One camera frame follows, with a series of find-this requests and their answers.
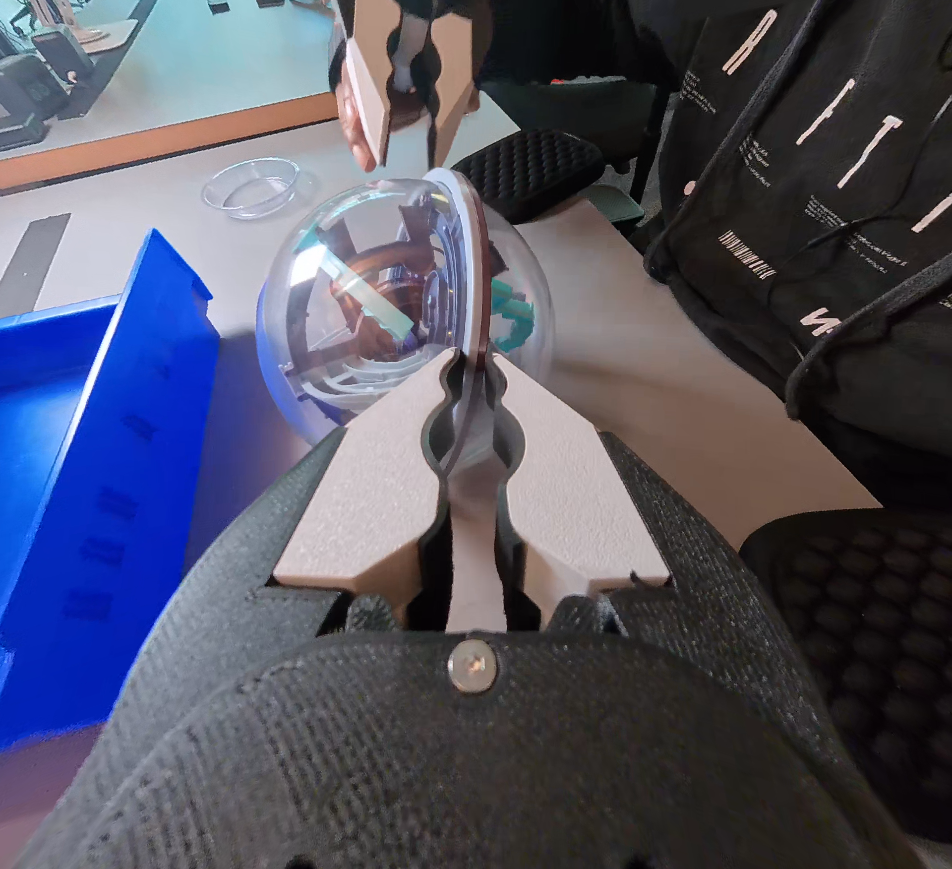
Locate small black speaker box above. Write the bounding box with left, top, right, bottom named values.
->
left=31, top=28, right=94, bottom=83

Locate black perforated chair armrest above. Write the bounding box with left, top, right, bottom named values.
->
left=740, top=508, right=952, bottom=840
left=452, top=128, right=605, bottom=224

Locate black desk mat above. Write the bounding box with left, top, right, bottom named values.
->
left=56, top=0, right=166, bottom=120

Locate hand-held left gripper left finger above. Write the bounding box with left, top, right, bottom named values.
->
left=270, top=348, right=461, bottom=626

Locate blue plastic bin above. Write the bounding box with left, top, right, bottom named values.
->
left=0, top=229, right=220, bottom=751

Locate person's right hand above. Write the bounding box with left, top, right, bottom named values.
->
left=332, top=54, right=379, bottom=174

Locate thin black cable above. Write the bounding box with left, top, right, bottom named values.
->
left=766, top=140, right=952, bottom=305

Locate clear plastic maze ball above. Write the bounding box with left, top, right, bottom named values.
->
left=256, top=168, right=555, bottom=472

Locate black power station box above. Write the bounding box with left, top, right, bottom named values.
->
left=0, top=54, right=68, bottom=122

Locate orange-edged grey desk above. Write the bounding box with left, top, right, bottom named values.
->
left=0, top=0, right=351, bottom=193

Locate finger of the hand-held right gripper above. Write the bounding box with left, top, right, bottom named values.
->
left=346, top=0, right=406, bottom=167
left=424, top=15, right=478, bottom=169

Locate grey-green chair seat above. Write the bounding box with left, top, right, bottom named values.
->
left=588, top=185, right=647, bottom=223

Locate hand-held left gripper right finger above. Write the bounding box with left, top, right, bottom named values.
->
left=489, top=354, right=675, bottom=626

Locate long black bar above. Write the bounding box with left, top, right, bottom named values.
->
left=0, top=118, right=49, bottom=152

